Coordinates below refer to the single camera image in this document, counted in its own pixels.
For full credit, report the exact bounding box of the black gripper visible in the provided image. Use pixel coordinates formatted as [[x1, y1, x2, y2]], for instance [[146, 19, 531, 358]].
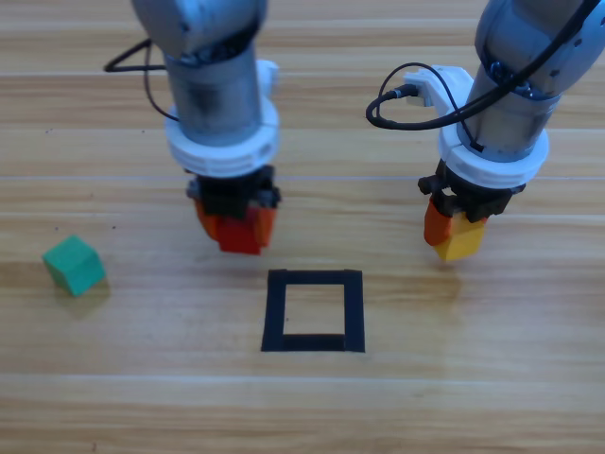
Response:
[[418, 160, 527, 248], [186, 165, 283, 249]]

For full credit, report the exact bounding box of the red wooden block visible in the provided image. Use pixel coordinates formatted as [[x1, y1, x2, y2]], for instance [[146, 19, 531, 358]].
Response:
[[216, 215, 264, 256]]

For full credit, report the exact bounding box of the yellow wooden block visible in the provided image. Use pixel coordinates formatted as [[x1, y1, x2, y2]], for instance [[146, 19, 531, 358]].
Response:
[[432, 211, 486, 263]]

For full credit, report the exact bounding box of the green wooden block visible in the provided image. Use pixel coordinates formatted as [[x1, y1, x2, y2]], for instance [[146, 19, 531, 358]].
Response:
[[41, 235, 107, 298]]

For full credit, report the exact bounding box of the black tape square outline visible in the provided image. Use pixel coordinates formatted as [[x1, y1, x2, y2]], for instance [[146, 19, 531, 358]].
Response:
[[260, 269, 367, 355]]

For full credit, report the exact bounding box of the white camera mount ring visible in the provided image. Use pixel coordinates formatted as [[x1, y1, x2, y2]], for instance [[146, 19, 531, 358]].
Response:
[[404, 63, 552, 187], [164, 59, 281, 181]]

